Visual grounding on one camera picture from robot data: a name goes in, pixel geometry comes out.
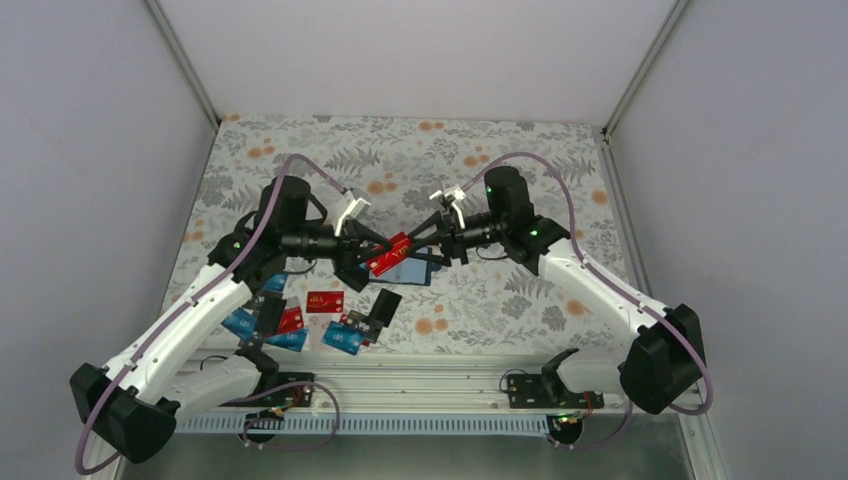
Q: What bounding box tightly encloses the black vip card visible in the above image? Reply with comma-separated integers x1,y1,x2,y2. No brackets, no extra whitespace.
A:
341,310,386,346

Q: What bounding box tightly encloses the blue card pile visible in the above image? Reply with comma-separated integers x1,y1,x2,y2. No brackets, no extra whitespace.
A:
262,273,289,293
321,322,366,356

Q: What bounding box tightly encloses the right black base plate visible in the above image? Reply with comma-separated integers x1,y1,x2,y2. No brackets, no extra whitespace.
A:
503,373,605,410

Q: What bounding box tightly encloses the grey slotted cable duct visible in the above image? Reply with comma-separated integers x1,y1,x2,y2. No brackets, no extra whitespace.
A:
129,413,571,437

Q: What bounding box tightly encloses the red card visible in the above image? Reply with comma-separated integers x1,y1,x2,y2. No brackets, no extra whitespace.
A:
366,232,412,277
276,306,305,334
305,291,345,314

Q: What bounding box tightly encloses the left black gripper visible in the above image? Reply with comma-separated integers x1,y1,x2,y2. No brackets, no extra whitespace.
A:
282,220,391,274

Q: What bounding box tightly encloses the floral patterned table mat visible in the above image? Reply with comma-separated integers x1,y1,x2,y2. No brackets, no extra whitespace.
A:
165,114,627,355

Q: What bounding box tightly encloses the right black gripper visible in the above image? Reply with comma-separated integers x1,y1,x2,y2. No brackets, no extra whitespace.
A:
406,207,508,266

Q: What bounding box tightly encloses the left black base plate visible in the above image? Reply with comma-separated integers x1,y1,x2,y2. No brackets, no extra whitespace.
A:
219,371,315,407

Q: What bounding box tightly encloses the blue leather card holder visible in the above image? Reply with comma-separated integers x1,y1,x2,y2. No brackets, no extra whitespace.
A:
369,258,442,286

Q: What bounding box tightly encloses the blue card centre pile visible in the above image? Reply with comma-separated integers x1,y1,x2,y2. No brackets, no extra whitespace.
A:
321,322,366,356

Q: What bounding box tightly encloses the aluminium rail frame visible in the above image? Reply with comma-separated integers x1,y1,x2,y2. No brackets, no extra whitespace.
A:
109,352,705,415

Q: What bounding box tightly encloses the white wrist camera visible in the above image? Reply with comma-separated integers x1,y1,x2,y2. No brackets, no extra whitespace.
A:
328,188,372,237
429,185,466,230

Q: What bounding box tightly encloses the blue card far left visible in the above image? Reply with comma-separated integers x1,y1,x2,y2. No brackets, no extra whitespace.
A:
221,308,257,340

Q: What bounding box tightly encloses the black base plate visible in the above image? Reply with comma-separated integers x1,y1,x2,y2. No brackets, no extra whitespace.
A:
219,371,315,407
503,373,605,410

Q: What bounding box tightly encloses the blue card upper pile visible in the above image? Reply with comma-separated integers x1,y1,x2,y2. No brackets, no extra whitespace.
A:
262,273,289,293

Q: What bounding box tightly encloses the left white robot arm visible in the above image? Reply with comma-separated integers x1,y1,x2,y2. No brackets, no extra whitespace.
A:
69,176,388,463

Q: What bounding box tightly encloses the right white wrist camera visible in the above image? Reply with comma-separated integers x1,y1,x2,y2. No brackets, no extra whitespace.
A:
429,185,466,230

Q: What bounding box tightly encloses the blue card front left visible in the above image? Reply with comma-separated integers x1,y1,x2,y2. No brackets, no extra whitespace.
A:
264,328,308,352

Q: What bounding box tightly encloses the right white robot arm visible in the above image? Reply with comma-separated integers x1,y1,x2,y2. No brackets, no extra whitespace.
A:
409,166,706,414

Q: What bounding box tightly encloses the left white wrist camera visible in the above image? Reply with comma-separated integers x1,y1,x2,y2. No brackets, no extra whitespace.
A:
328,188,372,237

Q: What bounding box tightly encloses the small black card top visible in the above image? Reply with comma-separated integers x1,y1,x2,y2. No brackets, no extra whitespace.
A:
369,289,402,327

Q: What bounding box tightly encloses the black card lower left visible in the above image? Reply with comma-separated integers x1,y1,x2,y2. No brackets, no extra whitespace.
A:
255,294,287,338

